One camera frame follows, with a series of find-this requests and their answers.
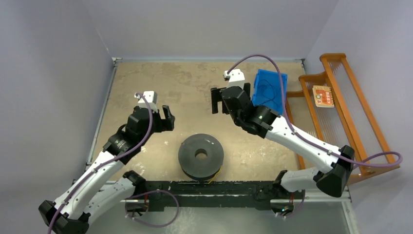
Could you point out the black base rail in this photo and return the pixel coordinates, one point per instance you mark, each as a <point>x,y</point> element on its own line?
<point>155,196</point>

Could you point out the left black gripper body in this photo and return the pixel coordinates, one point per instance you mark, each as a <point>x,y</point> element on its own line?
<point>157,123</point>

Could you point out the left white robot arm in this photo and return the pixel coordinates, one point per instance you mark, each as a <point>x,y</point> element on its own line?
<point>88,198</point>

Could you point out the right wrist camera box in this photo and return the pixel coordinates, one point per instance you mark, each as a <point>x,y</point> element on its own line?
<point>234,77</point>

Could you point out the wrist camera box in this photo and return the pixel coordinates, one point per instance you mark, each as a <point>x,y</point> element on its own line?
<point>147,98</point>
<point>234,77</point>

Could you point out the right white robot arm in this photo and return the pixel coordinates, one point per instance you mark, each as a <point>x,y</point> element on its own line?
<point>332,164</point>

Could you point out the orange wooden rack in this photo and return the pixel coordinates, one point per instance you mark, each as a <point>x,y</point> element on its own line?
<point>350,121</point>

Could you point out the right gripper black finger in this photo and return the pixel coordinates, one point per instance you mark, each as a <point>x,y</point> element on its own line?
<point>215,99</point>
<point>247,88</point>

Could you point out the orange patterned card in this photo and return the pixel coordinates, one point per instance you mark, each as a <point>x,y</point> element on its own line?
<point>323,96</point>

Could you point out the blue plastic bin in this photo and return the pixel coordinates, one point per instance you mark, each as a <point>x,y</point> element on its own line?
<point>267,90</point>

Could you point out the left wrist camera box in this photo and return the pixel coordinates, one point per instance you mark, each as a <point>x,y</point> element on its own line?
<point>147,98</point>

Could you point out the black cable spool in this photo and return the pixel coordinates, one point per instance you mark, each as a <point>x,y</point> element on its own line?
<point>201,156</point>

